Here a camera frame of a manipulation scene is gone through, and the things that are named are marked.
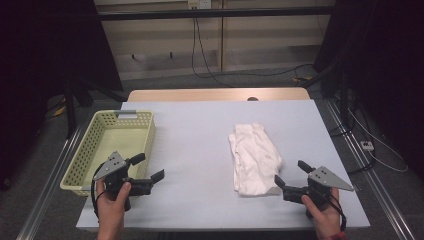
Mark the person's right hand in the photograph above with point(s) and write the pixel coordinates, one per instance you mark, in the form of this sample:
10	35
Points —
324	216

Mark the black curtain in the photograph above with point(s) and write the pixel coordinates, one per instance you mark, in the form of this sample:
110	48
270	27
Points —
383	66
50	66

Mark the black horizontal bar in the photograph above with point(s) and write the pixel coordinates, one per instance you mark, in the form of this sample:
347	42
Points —
213	13

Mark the pale yellow plastic basket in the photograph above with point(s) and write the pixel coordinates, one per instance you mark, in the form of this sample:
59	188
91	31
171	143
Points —
110	146

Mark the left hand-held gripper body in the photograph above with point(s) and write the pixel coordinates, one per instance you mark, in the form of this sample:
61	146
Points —
115	173

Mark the black metal stand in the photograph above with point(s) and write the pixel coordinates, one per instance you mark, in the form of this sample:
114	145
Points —
343	90

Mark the white cloth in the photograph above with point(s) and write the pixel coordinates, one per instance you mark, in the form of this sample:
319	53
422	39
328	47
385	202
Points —
255	160

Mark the white wall socket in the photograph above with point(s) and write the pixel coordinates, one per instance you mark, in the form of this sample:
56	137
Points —
199	4

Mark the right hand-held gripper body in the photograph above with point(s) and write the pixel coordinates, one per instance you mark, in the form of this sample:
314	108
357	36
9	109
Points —
316	188

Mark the wooden table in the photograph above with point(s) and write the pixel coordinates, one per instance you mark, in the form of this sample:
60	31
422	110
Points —
200	94

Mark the white power strip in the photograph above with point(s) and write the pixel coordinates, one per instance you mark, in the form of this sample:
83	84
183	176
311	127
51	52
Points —
367	145

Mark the metal floor rail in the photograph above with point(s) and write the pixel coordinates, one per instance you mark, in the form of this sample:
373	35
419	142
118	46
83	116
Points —
370	173
50	186

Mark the person's left hand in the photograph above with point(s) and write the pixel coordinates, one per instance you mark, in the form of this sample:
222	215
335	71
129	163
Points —
111	205

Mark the black tripod stand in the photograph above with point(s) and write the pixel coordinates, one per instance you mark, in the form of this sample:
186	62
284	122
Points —
75	100

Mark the light blue table mat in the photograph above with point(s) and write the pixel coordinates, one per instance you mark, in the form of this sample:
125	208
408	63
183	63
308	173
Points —
206	160

